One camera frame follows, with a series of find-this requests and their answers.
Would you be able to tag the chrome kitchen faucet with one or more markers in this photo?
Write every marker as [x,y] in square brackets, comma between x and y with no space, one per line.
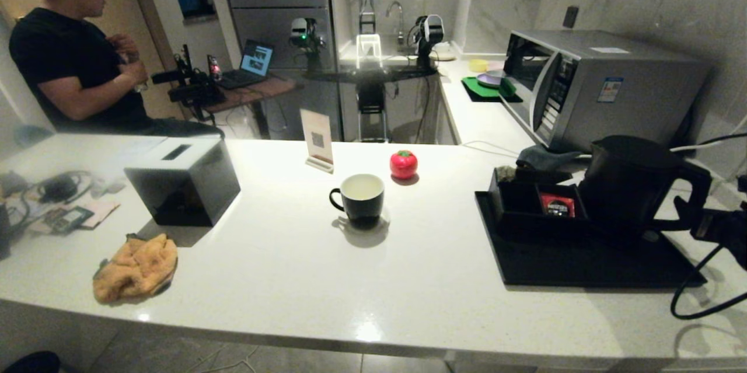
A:
[400,16]

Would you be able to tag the robot arm green light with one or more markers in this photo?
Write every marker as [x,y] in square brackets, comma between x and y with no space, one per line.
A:
[300,30]

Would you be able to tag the black white robot arm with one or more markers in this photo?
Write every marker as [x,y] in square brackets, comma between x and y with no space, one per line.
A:
[430,30]

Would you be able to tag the red tomato-shaped timer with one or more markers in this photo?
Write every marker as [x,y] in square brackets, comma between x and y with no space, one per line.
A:
[402,164]

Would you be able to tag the person in black shirt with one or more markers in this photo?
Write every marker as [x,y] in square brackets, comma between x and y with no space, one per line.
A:
[64,58]

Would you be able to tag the black rectangular tray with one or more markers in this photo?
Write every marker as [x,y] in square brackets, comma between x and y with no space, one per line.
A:
[554,262]

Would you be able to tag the pink paper card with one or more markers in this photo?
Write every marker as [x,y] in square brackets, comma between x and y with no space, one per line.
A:
[105,212]

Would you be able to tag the green silicone mat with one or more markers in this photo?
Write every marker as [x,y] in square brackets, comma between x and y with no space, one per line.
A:
[478,90]

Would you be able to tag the yellow bowl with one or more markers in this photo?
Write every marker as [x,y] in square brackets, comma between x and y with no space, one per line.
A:
[477,65]

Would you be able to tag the open black laptop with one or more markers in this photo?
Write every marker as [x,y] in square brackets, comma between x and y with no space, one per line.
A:
[257,60]

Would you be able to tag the black tissue box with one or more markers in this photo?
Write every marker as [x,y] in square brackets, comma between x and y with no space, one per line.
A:
[187,192]

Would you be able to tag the black electric kettle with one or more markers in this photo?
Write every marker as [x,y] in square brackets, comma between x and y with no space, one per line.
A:
[630,186]

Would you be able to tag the brown wooden desk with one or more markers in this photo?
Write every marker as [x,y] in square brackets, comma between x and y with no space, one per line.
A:
[257,91]

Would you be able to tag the black mug white inside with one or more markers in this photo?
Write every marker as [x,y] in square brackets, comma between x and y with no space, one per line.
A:
[362,206]

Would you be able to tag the black compartment organizer box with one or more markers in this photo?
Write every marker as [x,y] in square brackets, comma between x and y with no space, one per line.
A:
[513,201]

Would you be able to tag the red coffee sachet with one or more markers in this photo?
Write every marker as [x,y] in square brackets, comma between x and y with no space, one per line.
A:
[556,205]

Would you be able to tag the black wall socket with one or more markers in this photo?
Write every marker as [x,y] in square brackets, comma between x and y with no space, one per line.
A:
[570,17]

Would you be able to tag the silver microwave oven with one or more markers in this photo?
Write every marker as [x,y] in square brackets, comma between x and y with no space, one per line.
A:
[618,113]

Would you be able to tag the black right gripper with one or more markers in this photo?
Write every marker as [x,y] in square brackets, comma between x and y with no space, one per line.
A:
[738,239]

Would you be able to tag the orange crumpled cloth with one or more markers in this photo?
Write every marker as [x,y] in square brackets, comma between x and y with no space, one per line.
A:
[137,271]

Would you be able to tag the robot torso column lit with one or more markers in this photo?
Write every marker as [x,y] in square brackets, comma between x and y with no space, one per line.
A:
[369,48]

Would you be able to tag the QR code sign stand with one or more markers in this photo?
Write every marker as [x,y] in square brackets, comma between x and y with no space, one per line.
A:
[317,136]

